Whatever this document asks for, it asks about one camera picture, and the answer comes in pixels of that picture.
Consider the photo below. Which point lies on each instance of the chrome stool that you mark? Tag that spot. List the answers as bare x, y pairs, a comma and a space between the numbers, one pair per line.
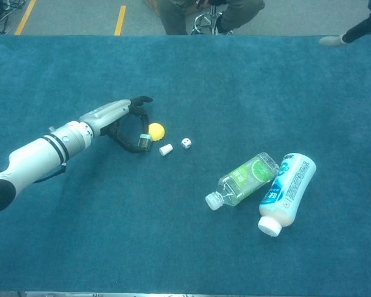
204, 20

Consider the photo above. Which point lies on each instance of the teal carpet table mat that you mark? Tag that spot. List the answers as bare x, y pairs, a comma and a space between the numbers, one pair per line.
142, 241

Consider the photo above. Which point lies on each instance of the seated person in green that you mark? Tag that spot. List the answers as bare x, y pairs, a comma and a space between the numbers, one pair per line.
173, 15

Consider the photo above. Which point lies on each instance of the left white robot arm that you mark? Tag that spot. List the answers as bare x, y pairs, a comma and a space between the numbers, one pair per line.
37, 157

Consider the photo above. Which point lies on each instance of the small grey metal nut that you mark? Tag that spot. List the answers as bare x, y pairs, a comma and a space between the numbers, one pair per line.
144, 141

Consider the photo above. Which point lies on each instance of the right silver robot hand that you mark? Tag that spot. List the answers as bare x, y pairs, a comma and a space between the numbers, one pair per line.
358, 31

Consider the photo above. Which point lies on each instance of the yellow ridged dome cap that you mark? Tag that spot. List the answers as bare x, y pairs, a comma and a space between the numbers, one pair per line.
157, 130

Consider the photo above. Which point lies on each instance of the clear bottle green label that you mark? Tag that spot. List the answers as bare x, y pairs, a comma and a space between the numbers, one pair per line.
244, 179

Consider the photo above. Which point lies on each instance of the small white die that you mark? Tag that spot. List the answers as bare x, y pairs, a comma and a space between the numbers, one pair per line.
186, 143

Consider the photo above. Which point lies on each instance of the small white tapered plug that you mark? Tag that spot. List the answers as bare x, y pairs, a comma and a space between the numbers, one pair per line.
166, 150

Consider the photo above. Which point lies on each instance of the white drink bottle blue label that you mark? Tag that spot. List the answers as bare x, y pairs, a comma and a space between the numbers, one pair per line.
287, 195

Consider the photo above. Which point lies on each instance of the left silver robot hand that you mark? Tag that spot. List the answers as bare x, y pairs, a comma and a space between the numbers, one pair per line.
108, 114

